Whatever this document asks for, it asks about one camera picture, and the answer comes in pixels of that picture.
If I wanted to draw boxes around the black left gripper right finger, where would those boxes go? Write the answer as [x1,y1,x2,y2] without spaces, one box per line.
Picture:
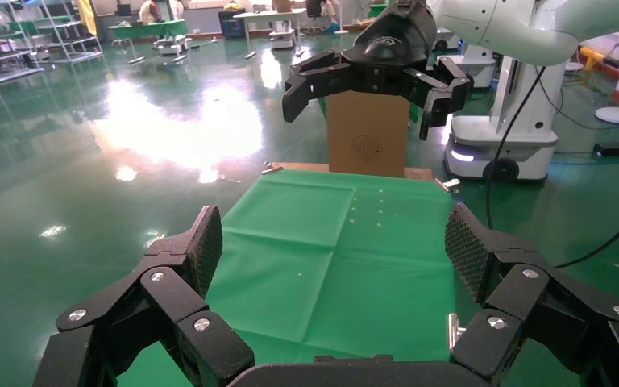
[444,202,619,387]

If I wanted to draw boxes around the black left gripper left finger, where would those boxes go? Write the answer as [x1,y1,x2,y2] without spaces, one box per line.
[32,205,256,387]

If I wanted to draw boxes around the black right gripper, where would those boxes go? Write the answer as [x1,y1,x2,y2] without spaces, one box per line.
[281,0,473,143]

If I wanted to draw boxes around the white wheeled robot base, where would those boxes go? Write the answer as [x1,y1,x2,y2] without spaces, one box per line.
[442,42,568,183]

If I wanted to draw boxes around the cardboard carton with round print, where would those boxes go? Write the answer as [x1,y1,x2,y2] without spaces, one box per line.
[325,89,412,179]

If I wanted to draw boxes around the white desk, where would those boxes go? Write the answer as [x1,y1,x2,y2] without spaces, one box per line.
[233,7,309,60]

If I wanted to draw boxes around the green table cloth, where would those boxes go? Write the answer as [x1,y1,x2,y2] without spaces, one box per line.
[117,169,484,387]

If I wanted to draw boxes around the dark blue bin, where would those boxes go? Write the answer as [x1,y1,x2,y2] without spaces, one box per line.
[218,7,247,40]

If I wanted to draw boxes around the black power adapter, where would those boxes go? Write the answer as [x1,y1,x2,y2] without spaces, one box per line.
[593,140,619,159]

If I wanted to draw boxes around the green covered table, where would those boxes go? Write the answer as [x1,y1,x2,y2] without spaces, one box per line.
[108,19,189,55]

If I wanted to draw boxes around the person in white shirt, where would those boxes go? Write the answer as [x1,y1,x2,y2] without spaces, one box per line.
[138,0,164,23]

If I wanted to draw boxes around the metal storage rack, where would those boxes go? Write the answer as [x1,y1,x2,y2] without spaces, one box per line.
[21,0,103,65]
[0,13,44,86]

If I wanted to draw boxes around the yellow hanging cloth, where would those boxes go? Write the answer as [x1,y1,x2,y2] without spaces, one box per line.
[77,0,98,35]

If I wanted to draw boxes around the black floor cable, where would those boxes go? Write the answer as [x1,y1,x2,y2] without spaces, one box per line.
[554,198,619,270]

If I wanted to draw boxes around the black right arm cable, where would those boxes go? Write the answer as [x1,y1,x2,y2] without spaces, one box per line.
[483,64,549,231]

